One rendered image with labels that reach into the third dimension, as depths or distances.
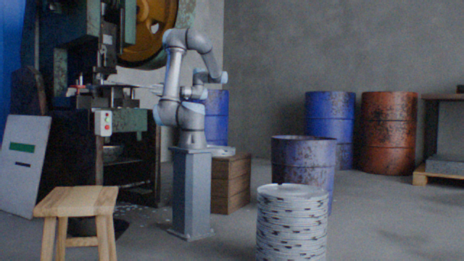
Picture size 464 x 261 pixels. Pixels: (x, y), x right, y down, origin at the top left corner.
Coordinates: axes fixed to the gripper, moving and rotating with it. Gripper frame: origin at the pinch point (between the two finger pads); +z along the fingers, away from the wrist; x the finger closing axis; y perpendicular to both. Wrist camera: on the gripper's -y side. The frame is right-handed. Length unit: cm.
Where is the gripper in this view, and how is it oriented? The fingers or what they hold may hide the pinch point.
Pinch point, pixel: (149, 88)
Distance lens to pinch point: 246.2
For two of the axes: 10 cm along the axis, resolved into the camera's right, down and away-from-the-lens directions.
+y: 3.4, 0.6, -9.4
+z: -9.4, -0.6, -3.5
